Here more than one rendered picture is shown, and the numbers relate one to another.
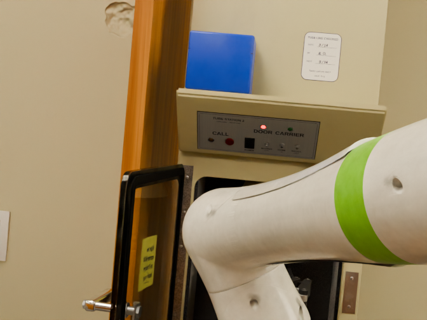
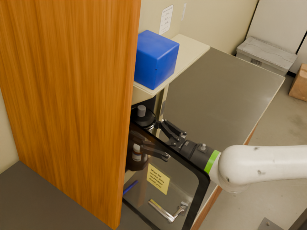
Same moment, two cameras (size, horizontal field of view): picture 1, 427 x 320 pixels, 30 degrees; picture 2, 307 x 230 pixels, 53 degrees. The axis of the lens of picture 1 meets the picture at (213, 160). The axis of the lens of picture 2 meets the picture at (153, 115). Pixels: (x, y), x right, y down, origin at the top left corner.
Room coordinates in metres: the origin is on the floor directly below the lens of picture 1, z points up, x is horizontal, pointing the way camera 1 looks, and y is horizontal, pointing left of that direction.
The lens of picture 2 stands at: (0.99, 0.59, 1.96)
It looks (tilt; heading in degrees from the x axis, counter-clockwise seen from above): 42 degrees down; 293
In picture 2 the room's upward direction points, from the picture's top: 9 degrees clockwise
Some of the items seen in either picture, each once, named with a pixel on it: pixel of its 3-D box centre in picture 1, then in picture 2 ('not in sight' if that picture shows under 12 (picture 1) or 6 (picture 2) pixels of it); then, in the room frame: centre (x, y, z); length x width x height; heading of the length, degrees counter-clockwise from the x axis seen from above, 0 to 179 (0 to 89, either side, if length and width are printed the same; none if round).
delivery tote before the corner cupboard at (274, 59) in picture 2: not in sight; (262, 63); (1.19, -2.81, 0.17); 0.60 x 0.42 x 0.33; 174
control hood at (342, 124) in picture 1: (277, 129); (165, 74); (1.27, -0.10, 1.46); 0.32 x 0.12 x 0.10; 86
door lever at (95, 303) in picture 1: (110, 301); (165, 207); (1.11, 0.13, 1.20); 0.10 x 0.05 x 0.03; 168
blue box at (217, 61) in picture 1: (222, 64); (150, 59); (1.28, 0.00, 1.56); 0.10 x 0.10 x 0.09; 86
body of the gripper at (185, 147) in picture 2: not in sight; (180, 148); (1.17, -0.09, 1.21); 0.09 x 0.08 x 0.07; 179
